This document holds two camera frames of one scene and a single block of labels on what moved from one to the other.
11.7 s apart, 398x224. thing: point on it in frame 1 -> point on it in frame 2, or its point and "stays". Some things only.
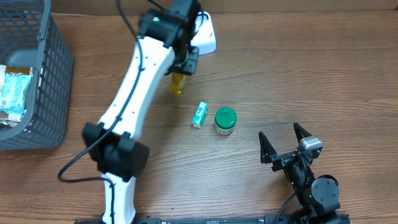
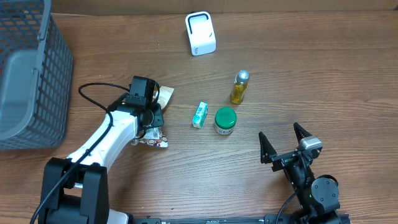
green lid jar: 225,120 stays
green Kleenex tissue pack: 200,114 stays
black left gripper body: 189,66 -> 157,117
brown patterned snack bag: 4,118 -> 155,137
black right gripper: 282,160 stays
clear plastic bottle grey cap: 177,83 -> 240,82
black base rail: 268,219 stays
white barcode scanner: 204,38 stays
